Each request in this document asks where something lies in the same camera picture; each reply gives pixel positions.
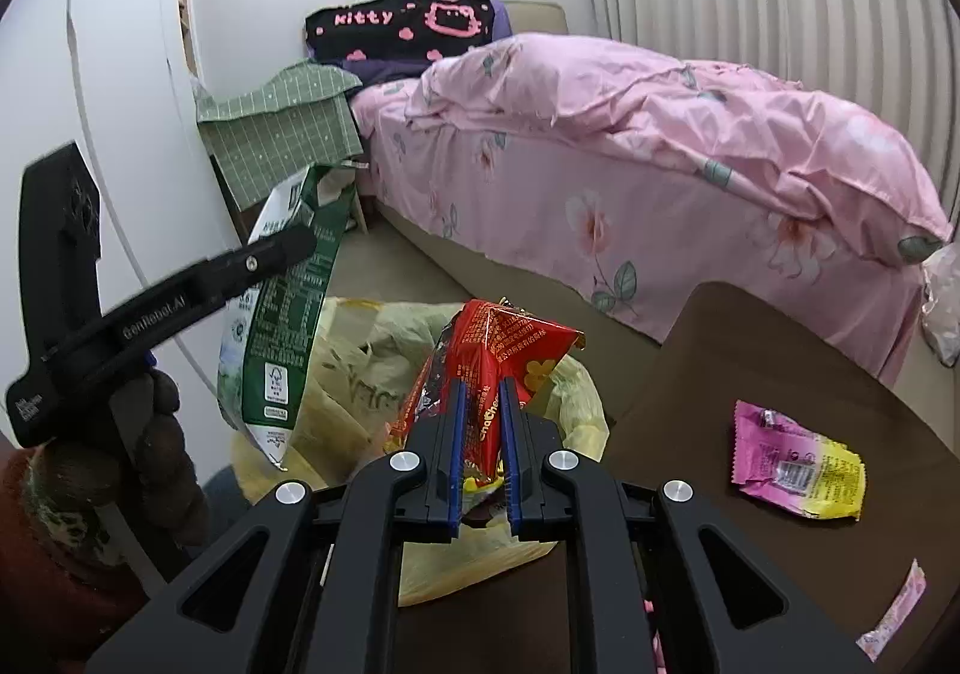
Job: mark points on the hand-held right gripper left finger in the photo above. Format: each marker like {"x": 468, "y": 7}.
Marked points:
{"x": 456, "y": 464}

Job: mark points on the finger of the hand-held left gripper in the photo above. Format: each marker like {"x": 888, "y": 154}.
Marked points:
{"x": 255, "y": 262}

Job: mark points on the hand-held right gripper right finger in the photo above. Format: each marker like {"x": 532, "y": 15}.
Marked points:
{"x": 511, "y": 464}

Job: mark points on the green white large packet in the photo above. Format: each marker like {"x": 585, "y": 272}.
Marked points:
{"x": 300, "y": 314}

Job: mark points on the red snack packet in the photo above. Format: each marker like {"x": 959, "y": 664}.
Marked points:
{"x": 495, "y": 352}

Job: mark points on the yellow plastic bag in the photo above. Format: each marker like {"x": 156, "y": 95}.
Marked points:
{"x": 352, "y": 374}

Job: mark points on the person's left forearm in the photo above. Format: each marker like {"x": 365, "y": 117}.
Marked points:
{"x": 45, "y": 614}

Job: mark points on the person's left hand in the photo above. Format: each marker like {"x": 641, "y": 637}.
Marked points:
{"x": 161, "y": 449}

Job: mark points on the green checked cloth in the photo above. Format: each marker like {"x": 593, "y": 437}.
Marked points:
{"x": 292, "y": 119}

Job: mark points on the person's leg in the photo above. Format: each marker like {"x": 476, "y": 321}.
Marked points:
{"x": 225, "y": 494}

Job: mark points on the bed with pink sheet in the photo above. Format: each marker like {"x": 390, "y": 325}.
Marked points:
{"x": 525, "y": 209}

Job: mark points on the black Hello Kitty pillow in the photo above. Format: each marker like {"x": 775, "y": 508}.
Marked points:
{"x": 390, "y": 37}

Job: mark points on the pink yellow wrapper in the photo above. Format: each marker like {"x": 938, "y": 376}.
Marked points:
{"x": 795, "y": 464}

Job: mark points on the beige headboard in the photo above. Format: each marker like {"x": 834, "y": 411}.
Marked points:
{"x": 536, "y": 18}

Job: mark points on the pink floral duvet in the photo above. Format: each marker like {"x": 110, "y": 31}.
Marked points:
{"x": 675, "y": 119}

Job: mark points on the pale pink small wrapper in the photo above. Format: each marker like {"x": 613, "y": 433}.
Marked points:
{"x": 896, "y": 610}

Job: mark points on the white plastic bag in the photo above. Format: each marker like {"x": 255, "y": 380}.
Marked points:
{"x": 941, "y": 314}

